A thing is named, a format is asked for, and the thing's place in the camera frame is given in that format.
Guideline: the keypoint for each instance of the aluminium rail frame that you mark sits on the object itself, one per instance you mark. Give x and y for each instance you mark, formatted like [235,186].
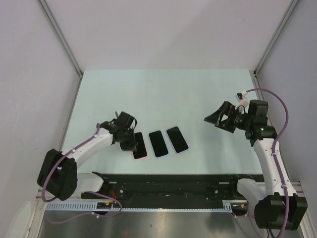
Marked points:
[297,186]

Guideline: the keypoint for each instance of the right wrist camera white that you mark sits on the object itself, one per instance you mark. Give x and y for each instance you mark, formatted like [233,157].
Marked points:
[242,99]

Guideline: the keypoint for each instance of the slotted cable duct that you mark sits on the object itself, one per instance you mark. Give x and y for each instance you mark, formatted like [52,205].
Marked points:
[102,206]

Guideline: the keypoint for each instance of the blue phone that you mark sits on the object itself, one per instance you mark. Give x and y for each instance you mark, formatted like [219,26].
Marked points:
[177,139]

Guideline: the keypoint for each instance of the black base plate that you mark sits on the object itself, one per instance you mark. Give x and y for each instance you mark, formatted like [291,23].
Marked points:
[174,188]

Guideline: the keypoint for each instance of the light blue phone case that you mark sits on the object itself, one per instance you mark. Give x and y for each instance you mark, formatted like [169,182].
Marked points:
[160,157]

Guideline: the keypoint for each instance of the lilac phone case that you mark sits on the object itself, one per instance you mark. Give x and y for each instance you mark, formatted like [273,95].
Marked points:
[182,152]

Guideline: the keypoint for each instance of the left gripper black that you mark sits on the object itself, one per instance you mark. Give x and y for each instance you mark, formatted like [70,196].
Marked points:
[132,145]

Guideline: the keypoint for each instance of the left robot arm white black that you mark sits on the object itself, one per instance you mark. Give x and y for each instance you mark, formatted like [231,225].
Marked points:
[58,176]

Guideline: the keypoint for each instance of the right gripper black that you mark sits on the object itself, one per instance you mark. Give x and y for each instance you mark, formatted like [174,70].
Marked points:
[228,109]

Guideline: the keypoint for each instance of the black phone purple edge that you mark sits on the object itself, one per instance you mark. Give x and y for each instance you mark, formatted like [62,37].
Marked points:
[140,146]

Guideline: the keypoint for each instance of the black phone teal edge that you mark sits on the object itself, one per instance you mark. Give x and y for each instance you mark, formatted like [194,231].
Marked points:
[158,144]

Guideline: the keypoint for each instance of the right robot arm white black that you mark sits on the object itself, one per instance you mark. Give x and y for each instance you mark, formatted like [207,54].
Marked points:
[277,206]

